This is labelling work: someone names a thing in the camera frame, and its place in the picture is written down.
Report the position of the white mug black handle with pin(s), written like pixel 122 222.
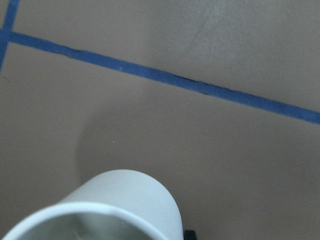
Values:
pixel 119 204

